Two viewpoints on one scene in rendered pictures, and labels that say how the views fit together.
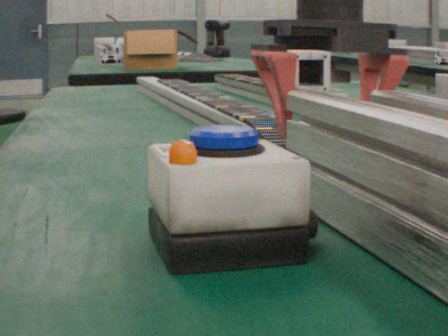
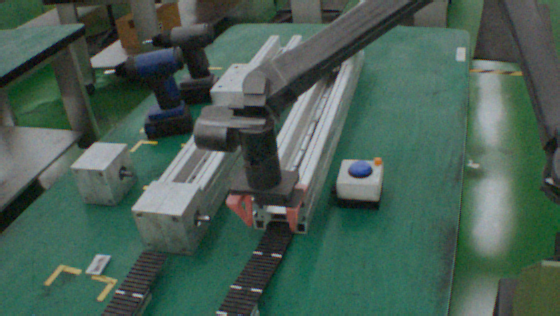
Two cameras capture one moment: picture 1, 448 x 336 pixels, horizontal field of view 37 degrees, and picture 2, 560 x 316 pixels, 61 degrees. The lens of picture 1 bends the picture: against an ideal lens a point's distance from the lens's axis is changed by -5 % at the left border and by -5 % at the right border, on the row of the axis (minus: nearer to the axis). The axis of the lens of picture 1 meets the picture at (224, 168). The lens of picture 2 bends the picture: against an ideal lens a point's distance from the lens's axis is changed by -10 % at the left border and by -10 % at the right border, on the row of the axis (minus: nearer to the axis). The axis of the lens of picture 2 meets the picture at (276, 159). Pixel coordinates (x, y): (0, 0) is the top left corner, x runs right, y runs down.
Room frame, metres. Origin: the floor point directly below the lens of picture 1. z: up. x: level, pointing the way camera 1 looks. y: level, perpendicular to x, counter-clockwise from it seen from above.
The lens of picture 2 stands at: (1.16, 0.32, 1.40)
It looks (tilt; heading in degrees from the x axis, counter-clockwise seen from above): 32 degrees down; 214
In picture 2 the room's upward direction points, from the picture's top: 8 degrees counter-clockwise
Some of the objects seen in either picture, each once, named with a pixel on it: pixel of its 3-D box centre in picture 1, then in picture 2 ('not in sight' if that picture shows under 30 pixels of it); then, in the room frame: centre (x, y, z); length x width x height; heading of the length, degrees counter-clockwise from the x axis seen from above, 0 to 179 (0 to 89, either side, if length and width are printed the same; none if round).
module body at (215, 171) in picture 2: not in sight; (247, 106); (0.22, -0.38, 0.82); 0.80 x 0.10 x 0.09; 14
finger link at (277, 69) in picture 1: (301, 83); (283, 207); (0.59, -0.06, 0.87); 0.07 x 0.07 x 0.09; 13
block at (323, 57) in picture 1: (298, 71); not in sight; (1.59, -0.17, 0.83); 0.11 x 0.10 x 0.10; 102
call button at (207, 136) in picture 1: (223, 144); (360, 169); (0.41, 0.00, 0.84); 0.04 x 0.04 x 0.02
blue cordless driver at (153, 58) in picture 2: not in sight; (150, 94); (0.34, -0.58, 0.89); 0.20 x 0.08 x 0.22; 127
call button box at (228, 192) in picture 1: (237, 198); (356, 183); (0.41, -0.01, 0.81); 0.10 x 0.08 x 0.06; 104
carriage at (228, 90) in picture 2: not in sight; (244, 88); (0.22, -0.38, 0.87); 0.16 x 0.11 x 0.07; 14
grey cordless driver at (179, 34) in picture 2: not in sight; (183, 64); (0.16, -0.62, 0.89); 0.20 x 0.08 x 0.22; 118
